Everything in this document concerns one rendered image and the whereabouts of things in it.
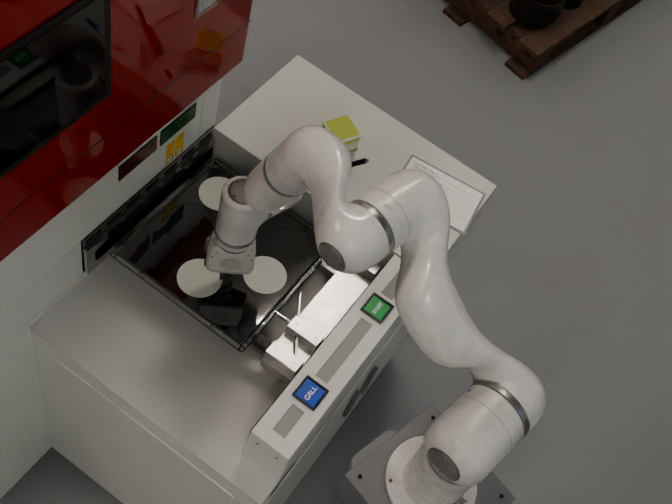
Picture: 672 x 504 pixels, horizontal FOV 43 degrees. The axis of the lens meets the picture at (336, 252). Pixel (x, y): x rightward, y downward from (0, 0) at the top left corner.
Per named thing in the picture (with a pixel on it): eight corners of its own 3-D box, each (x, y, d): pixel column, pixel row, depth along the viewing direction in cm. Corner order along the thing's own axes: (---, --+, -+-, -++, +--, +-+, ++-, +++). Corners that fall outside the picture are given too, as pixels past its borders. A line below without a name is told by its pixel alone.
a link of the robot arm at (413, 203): (462, 460, 147) (519, 403, 155) (511, 472, 137) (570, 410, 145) (325, 210, 135) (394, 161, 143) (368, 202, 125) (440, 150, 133)
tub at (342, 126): (316, 138, 211) (321, 120, 206) (342, 130, 214) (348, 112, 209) (331, 161, 208) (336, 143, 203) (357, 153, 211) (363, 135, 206)
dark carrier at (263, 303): (118, 253, 190) (118, 252, 190) (215, 164, 209) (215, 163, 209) (240, 344, 185) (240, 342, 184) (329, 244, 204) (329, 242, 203)
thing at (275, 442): (241, 456, 179) (250, 431, 168) (379, 284, 209) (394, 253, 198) (277, 483, 178) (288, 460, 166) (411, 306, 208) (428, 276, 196)
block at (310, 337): (285, 331, 190) (287, 325, 188) (293, 321, 192) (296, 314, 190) (314, 352, 189) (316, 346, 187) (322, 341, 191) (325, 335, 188)
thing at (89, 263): (82, 270, 191) (81, 247, 184) (207, 158, 216) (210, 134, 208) (88, 275, 191) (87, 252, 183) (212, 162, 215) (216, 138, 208)
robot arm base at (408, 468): (493, 483, 176) (526, 454, 160) (437, 551, 167) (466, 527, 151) (424, 419, 181) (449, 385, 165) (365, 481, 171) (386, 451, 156)
